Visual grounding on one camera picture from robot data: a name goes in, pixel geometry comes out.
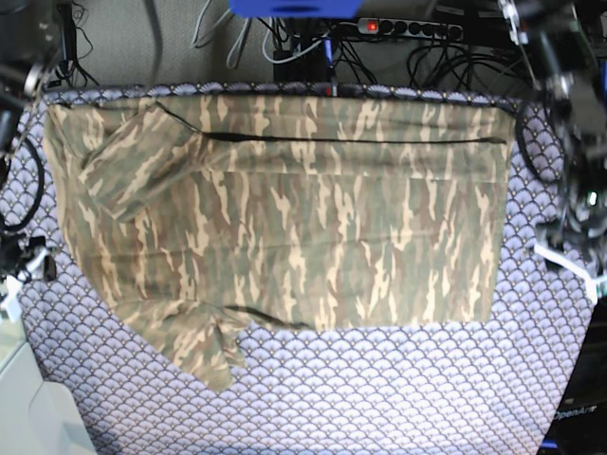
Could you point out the white plastic bin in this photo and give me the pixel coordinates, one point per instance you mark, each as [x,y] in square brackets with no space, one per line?
[37,416]

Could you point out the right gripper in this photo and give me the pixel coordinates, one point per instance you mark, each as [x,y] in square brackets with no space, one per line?
[23,260]

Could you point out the camouflage T-shirt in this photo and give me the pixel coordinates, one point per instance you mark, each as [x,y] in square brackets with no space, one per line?
[194,217]

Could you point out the blue clamp handle right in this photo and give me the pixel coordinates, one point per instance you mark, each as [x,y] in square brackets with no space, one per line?
[602,76]

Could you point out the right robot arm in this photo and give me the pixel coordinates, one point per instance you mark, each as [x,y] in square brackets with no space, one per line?
[33,38]

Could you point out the fan-patterned purple tablecloth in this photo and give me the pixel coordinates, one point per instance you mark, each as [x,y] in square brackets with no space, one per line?
[477,387]

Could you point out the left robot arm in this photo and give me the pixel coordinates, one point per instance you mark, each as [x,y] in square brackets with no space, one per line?
[566,76]

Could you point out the red black table clamp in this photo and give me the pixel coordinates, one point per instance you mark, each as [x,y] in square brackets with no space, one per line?
[332,90]

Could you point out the black OpenArm box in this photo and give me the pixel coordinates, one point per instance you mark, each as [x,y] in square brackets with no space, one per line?
[579,424]

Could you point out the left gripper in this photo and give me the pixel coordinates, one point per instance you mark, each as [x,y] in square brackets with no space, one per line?
[581,223]

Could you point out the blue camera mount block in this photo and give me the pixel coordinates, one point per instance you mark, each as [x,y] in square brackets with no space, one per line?
[295,8]

